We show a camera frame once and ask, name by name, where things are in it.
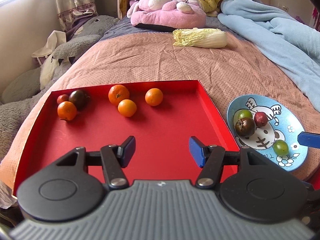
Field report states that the small red tomato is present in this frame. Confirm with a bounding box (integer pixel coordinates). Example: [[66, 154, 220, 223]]
[[57, 94, 69, 105]]

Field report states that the blue cartoon tiger plate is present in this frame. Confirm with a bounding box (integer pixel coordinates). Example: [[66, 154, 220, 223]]
[[226, 94, 308, 172]]

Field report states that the floral beige curtain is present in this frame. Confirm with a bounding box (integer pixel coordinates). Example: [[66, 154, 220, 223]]
[[55, 0, 98, 32]]

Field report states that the dark purple tomato back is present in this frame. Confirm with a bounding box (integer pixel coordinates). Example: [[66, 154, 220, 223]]
[[68, 90, 87, 111]]

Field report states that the dark purple tomato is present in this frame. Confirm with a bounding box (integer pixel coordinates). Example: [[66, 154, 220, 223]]
[[235, 117, 256, 137], [68, 90, 87, 111]]

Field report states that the green tomato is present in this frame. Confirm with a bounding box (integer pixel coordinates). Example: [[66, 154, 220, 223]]
[[237, 109, 253, 120], [273, 140, 289, 156]]

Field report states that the red shallow tray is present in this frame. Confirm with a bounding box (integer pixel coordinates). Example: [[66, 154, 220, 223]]
[[14, 80, 238, 189]]

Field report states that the light blue blanket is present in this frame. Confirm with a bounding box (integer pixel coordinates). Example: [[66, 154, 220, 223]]
[[217, 0, 319, 110]]

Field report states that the white tote bag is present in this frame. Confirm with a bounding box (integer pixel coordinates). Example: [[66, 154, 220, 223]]
[[31, 30, 67, 67]]

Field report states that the pink plush bunny pillow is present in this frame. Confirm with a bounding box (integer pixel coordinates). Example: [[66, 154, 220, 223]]
[[127, 0, 206, 31]]

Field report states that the large orange mandarin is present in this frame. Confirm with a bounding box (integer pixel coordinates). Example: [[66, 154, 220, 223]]
[[108, 84, 130, 106]]

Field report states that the grey shark plush toy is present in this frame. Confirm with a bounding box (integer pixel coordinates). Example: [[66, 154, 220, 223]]
[[1, 15, 119, 159]]

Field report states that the napa cabbage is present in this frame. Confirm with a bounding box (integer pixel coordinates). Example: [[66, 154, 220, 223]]
[[172, 28, 227, 49]]

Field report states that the wrinkled red fruit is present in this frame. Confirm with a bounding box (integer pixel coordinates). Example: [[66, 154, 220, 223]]
[[253, 112, 268, 128]]

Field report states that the small yellow-orange mandarin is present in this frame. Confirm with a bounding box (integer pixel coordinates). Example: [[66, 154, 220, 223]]
[[118, 99, 137, 117]]

